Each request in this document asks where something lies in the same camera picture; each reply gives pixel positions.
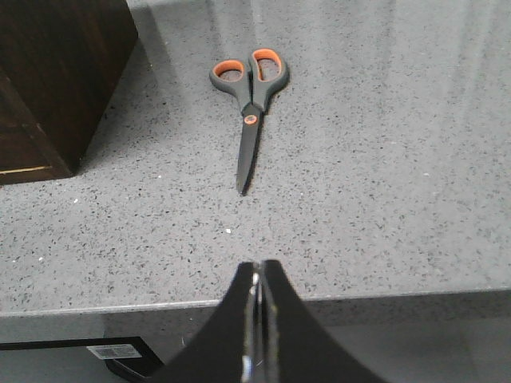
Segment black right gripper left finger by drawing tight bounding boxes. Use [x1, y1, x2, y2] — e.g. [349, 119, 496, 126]
[149, 263, 259, 382]

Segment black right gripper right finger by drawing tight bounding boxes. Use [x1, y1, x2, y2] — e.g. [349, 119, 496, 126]
[260, 260, 385, 382]

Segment grey orange scissors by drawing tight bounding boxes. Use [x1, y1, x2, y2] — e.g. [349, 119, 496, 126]
[209, 48, 289, 195]

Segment dark wooden drawer cabinet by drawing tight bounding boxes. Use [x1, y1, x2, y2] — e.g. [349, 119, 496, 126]
[1, 1, 138, 184]

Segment white QR code sticker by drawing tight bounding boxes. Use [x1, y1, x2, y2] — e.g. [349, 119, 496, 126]
[86, 344, 142, 360]

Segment black built-in appliance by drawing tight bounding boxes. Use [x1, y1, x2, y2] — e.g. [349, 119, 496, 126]
[1, 337, 164, 383]

